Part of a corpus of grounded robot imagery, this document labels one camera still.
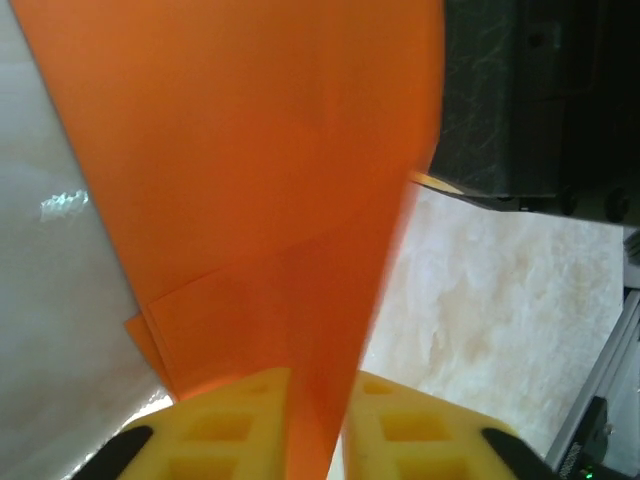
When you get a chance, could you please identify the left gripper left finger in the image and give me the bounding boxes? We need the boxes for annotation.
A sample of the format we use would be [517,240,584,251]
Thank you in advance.
[74,367,294,480]

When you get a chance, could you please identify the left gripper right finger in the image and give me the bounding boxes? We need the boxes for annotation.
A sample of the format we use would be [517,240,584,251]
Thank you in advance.
[343,369,557,480]

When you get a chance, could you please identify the orange square paper sheet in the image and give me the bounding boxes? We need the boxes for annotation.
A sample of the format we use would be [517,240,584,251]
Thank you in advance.
[9,0,446,480]

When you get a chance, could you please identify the circuit board with green light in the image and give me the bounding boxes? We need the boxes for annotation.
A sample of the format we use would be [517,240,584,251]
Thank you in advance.
[554,439,601,480]

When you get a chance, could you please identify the aluminium mounting rail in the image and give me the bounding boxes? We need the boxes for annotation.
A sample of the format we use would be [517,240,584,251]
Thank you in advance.
[544,287,640,480]

